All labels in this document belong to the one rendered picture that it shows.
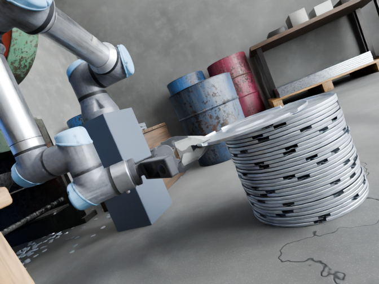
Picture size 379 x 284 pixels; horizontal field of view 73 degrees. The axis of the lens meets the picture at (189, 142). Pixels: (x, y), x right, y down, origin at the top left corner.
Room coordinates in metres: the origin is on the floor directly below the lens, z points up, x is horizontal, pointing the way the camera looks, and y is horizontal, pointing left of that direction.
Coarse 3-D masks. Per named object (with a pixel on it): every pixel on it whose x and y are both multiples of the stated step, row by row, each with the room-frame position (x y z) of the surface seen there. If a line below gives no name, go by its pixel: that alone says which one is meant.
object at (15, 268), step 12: (0, 192) 0.38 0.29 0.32; (0, 204) 0.37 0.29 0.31; (0, 240) 0.38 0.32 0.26; (0, 252) 0.37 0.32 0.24; (12, 252) 0.38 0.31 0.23; (0, 264) 0.37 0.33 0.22; (12, 264) 0.38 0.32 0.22; (0, 276) 0.36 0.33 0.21; (12, 276) 0.37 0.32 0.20; (24, 276) 0.38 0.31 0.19
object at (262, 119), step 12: (276, 108) 0.74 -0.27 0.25; (288, 108) 0.64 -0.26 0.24; (300, 108) 0.53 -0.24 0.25; (240, 120) 0.80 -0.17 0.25; (252, 120) 0.65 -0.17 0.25; (264, 120) 0.59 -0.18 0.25; (276, 120) 0.51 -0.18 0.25; (216, 132) 0.77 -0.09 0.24; (228, 132) 0.63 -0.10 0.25; (240, 132) 0.52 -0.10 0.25; (204, 144) 0.61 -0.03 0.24
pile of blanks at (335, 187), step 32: (288, 128) 0.52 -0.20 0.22; (320, 128) 0.52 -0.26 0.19; (256, 160) 0.57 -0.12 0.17; (288, 160) 0.53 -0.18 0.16; (320, 160) 0.52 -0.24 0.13; (352, 160) 0.55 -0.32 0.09; (256, 192) 0.60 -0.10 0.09; (288, 192) 0.54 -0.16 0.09; (320, 192) 0.52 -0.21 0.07; (352, 192) 0.54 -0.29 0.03; (288, 224) 0.55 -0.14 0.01
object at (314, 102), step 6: (312, 96) 0.71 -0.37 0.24; (318, 96) 0.69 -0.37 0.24; (324, 96) 0.65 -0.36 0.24; (312, 102) 0.63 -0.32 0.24; (318, 102) 0.59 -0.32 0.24; (324, 102) 0.53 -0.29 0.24; (306, 108) 0.57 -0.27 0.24; (312, 108) 0.52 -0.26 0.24; (294, 114) 0.52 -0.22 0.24; (300, 114) 0.52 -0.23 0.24; (282, 120) 0.52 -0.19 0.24; (288, 120) 0.52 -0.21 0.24; (270, 126) 0.53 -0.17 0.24; (252, 132) 0.56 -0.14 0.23
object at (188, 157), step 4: (196, 148) 0.64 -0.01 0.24; (200, 148) 0.63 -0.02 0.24; (204, 148) 0.63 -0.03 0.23; (188, 152) 0.64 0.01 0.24; (192, 152) 0.63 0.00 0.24; (196, 152) 0.63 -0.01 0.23; (200, 152) 0.63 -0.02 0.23; (204, 152) 0.64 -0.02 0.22; (184, 156) 0.63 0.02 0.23; (188, 156) 0.63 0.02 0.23; (192, 156) 0.63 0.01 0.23; (196, 156) 0.63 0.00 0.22; (200, 156) 0.63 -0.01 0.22; (180, 160) 0.64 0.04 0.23; (184, 160) 0.63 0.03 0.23; (188, 160) 0.63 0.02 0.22; (192, 160) 0.63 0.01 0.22; (184, 164) 0.63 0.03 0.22
